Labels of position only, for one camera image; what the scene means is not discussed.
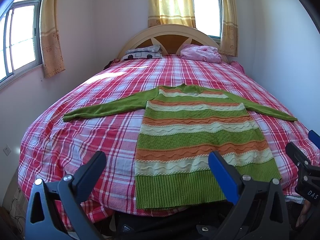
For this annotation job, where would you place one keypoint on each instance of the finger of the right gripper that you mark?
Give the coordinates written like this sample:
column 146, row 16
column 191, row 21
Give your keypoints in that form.
column 299, row 159
column 314, row 138

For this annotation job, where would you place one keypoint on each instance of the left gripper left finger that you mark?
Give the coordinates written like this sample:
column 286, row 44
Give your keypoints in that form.
column 43, row 220

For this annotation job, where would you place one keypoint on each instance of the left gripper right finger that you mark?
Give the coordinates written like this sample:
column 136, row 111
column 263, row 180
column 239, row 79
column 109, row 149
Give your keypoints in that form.
column 259, row 210

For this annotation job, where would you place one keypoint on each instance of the green orange striped knit sweater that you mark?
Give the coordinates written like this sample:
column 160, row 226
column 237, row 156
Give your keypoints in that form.
column 180, row 127

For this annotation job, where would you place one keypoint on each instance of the person's right hand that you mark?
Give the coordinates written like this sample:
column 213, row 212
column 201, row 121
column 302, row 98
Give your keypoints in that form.
column 304, row 213

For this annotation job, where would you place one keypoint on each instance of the red white plaid bedspread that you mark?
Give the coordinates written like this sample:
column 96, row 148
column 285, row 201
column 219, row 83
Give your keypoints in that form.
column 52, row 148

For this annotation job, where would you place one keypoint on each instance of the pink cloth beside bed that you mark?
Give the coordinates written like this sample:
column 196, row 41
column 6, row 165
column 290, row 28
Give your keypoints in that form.
column 238, row 66

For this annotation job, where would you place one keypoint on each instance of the yellow curtain right of window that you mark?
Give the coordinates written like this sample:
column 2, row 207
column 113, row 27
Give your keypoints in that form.
column 229, row 35

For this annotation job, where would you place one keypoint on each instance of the pink pillow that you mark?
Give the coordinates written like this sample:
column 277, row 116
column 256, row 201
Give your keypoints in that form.
column 200, row 53

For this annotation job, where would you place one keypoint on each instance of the yellow curtain at side window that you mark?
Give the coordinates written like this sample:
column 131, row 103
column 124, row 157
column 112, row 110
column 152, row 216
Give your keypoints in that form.
column 52, row 59

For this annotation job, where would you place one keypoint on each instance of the window behind bed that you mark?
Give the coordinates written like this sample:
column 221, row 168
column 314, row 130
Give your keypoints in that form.
column 208, row 17

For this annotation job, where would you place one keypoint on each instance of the cream wooden headboard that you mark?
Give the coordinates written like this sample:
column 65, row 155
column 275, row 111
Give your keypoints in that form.
column 170, row 37

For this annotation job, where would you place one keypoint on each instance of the grey white folded blanket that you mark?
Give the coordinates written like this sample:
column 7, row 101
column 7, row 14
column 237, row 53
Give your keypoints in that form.
column 150, row 52

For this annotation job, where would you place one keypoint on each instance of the yellow curtain behind headboard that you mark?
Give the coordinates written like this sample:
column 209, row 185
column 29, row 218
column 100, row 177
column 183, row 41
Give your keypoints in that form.
column 171, row 12

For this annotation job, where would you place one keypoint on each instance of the white wall socket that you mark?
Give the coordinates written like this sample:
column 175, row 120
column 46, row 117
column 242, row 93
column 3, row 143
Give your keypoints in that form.
column 7, row 150

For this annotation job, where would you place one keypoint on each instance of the side window with grey frame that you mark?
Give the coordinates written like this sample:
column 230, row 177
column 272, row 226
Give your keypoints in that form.
column 20, row 39

